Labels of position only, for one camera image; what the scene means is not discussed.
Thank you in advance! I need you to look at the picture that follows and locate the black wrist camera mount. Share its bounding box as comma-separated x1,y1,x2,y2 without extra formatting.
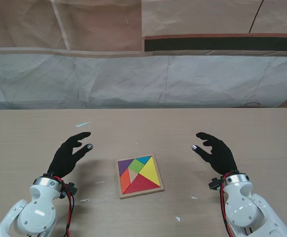
208,177,223,191
59,182,78,199

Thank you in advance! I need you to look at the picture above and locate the red black left hand cable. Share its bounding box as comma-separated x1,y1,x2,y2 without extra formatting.
52,175,75,237

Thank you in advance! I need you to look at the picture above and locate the marble print backdrop sheet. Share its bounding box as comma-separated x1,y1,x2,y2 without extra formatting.
0,48,287,111

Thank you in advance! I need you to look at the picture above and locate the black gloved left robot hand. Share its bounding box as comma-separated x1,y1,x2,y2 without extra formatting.
46,131,94,179

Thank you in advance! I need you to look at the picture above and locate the green tangram square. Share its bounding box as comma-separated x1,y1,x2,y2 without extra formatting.
129,158,145,173

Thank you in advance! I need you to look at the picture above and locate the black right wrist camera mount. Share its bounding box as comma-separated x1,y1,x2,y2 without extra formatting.
208,177,223,191

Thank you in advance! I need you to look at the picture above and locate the yellow large tangram triangle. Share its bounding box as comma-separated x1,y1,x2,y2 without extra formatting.
139,157,160,186

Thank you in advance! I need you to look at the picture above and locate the red black right hand cable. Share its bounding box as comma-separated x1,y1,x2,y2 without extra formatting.
219,172,234,237

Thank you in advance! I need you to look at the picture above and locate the red black hand cable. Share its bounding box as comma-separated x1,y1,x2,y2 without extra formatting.
219,172,234,237
52,175,75,237

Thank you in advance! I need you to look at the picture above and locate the purple tangram triangle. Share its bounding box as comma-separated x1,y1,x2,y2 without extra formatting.
117,158,135,176

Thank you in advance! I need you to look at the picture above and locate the natural wood tangram triangle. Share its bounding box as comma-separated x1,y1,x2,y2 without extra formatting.
128,168,139,184

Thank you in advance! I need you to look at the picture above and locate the beige paper backdrop sheet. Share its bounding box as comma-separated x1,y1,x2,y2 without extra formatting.
0,0,287,59

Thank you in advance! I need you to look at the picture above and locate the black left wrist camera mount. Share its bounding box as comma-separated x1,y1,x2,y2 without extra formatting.
59,182,78,199

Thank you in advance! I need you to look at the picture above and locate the black strip with red edge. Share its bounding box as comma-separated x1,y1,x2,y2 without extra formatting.
143,34,287,56

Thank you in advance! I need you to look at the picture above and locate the square wooden tangram tray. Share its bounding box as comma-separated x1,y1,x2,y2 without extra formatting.
115,154,165,200

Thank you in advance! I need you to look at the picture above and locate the red large tangram triangle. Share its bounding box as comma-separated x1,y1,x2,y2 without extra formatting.
124,173,160,195

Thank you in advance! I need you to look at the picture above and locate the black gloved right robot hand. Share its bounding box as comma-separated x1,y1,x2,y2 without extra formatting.
191,132,238,175

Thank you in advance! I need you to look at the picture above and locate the orange tangram parallelogram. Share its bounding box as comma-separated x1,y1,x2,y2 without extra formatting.
120,169,132,194

